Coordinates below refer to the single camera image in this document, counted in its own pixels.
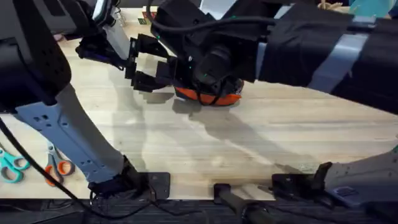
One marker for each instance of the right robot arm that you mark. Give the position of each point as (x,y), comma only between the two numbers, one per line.
(311,46)

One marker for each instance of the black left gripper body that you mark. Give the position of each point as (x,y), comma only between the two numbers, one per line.
(96,49)

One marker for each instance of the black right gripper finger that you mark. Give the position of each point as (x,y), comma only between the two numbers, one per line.
(147,43)
(149,82)

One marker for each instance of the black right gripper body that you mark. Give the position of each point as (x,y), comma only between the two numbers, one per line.
(199,40)

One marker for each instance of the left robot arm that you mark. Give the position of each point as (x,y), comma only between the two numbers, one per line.
(71,130)

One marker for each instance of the black rail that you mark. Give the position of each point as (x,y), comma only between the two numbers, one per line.
(186,213)

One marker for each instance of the red and green box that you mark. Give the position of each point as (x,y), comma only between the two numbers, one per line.
(146,16)

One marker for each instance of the teal object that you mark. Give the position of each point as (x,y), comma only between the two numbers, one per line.
(371,7)

